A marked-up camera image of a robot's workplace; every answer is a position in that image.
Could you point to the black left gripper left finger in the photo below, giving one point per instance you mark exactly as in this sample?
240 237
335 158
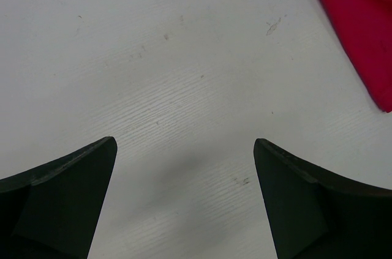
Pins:
51 211

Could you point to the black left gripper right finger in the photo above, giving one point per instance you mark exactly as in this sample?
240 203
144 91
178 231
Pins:
315 213

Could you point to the red t-shirt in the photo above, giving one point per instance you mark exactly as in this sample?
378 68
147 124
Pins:
363 28

